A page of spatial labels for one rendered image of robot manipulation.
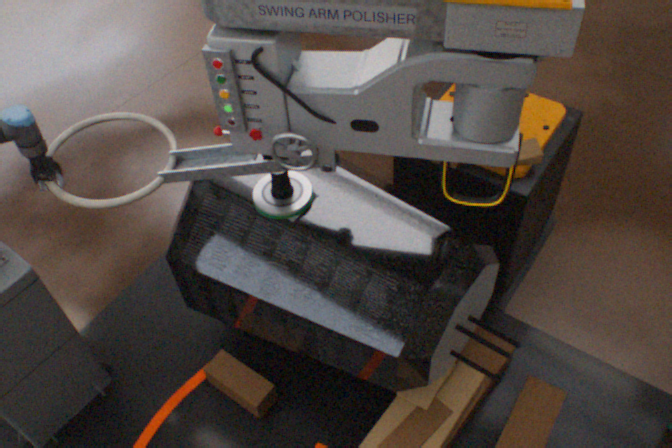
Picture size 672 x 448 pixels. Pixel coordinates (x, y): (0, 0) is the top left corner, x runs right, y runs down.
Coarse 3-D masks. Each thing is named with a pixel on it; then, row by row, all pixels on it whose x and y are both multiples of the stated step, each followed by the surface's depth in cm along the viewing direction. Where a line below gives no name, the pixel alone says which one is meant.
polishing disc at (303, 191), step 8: (296, 176) 226; (304, 176) 226; (256, 184) 224; (264, 184) 224; (296, 184) 223; (304, 184) 223; (256, 192) 222; (264, 192) 222; (296, 192) 221; (304, 192) 221; (312, 192) 221; (256, 200) 219; (264, 200) 219; (272, 200) 219; (288, 200) 218; (296, 200) 218; (304, 200) 218; (264, 208) 217; (272, 208) 216; (280, 208) 216; (288, 208) 216; (296, 208) 216
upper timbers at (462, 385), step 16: (464, 368) 244; (448, 384) 240; (464, 384) 240; (480, 384) 242; (400, 400) 237; (448, 400) 236; (464, 400) 236; (384, 416) 233; (400, 416) 233; (384, 432) 229; (448, 432) 228
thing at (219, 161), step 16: (224, 144) 218; (192, 160) 226; (208, 160) 222; (224, 160) 219; (240, 160) 216; (272, 160) 202; (288, 160) 200; (304, 160) 199; (336, 160) 195; (160, 176) 220; (176, 176) 218; (192, 176) 216; (208, 176) 215; (224, 176) 213
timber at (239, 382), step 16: (224, 352) 266; (208, 368) 262; (224, 368) 261; (240, 368) 261; (224, 384) 256; (240, 384) 256; (256, 384) 255; (272, 384) 255; (240, 400) 257; (256, 400) 251; (272, 400) 260
